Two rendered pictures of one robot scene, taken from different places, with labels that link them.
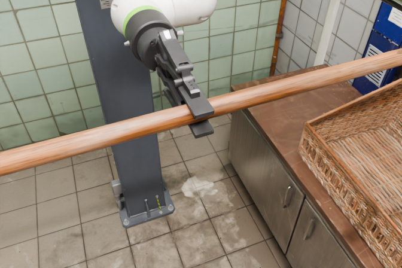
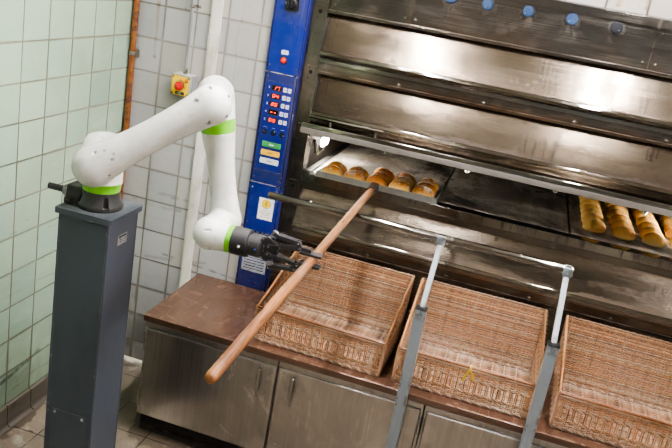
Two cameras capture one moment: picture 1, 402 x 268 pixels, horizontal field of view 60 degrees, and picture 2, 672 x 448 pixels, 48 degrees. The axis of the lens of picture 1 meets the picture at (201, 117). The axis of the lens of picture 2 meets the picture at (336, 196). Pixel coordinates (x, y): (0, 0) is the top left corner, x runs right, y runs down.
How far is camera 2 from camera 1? 2.11 m
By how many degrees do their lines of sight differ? 54
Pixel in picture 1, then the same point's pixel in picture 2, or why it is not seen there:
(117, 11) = (212, 232)
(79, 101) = not seen: outside the picture
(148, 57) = (259, 249)
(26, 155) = (292, 283)
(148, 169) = (108, 431)
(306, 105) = (221, 307)
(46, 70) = not seen: outside the picture
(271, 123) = (212, 328)
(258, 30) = not seen: hidden behind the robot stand
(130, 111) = (111, 351)
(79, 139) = (298, 275)
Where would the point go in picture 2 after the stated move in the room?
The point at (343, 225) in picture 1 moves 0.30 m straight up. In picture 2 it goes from (319, 363) to (332, 294)
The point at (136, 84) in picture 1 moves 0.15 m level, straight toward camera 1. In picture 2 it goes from (120, 317) to (155, 331)
